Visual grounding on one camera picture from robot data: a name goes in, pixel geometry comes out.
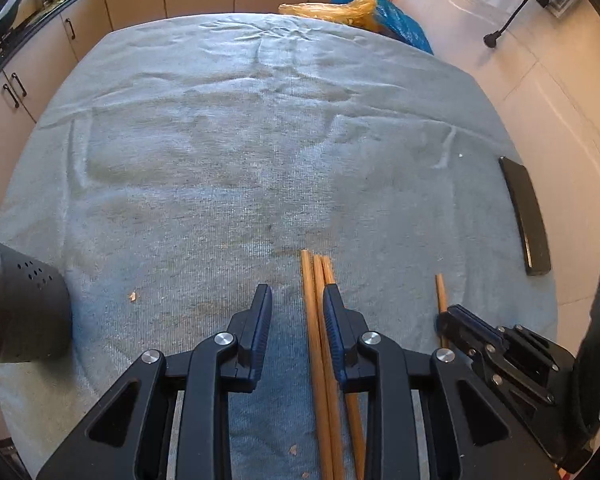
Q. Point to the blue towel tablecloth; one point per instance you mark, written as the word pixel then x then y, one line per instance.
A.
pixel 230 160

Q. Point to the black phone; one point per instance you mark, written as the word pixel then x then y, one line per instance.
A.
pixel 527 220

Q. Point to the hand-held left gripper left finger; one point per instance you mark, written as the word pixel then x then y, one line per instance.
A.
pixel 260 330

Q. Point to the black kitchen countertop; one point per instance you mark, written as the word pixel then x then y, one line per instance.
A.
pixel 30 15

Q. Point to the yellow plastic bag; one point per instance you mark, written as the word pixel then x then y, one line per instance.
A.
pixel 330 10

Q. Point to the white power strip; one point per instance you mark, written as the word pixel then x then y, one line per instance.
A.
pixel 560 1

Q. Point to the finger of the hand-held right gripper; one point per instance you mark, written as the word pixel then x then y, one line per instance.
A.
pixel 460 317

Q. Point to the dark grey utensil holder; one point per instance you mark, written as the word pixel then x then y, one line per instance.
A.
pixel 20 305

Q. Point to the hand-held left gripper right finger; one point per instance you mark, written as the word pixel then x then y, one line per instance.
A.
pixel 330 330

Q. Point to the blue plastic bag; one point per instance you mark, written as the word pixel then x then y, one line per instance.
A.
pixel 405 15

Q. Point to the wooden chopstick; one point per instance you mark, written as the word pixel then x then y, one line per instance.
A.
pixel 441 295
pixel 355 425
pixel 314 350
pixel 327 390

